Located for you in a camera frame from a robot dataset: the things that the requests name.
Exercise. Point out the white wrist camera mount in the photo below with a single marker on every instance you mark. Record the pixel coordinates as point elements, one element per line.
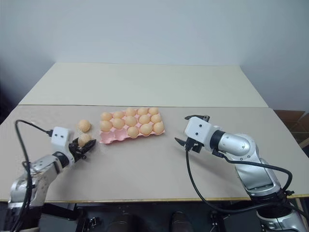
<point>199,129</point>
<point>60,135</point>

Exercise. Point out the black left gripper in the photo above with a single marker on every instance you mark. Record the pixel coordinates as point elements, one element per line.
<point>76,152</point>

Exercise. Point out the tan egg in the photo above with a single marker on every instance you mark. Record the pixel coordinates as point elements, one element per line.
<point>146,129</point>
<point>84,140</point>
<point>118,114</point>
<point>133,132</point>
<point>130,111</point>
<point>144,119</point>
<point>130,120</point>
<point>153,111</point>
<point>155,118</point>
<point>158,127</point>
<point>142,111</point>
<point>118,123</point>
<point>106,116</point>
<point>105,126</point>
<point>84,125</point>

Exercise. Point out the dark rounded shape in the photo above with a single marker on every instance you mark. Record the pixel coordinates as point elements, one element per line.
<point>123,221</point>
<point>178,221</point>

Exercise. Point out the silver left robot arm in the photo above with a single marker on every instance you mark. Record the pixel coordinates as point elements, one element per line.
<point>39,169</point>

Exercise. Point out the wooden stand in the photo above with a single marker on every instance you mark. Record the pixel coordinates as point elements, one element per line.
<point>304,147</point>

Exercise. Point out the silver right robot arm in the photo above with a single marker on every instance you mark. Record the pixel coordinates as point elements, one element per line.
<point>253,164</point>

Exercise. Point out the brown cardboard box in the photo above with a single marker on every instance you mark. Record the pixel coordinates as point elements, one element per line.
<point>290,120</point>

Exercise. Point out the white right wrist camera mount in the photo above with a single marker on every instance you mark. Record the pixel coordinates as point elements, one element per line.
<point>199,129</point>

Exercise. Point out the pink egg tray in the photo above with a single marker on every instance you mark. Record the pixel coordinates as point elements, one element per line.
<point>113,138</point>

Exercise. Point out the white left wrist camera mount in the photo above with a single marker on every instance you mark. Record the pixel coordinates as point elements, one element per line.
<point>60,135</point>

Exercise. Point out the black base frame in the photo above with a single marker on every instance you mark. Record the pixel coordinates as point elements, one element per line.
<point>229,221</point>
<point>70,215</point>

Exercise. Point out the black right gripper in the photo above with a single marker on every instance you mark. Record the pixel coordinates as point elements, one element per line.
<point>194,144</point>

